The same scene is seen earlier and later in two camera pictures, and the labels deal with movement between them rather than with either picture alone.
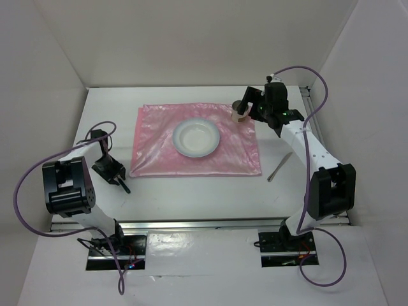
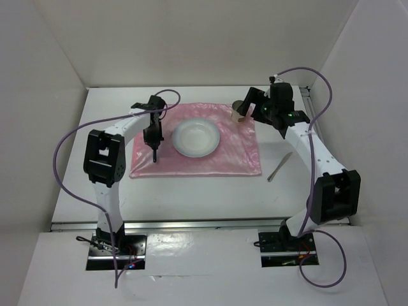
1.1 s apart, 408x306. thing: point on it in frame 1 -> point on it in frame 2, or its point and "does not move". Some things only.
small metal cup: [236, 116] does not move
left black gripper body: [108, 167] -> [152, 133]
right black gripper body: [259, 109] does not move
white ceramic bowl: [196, 138] does not move
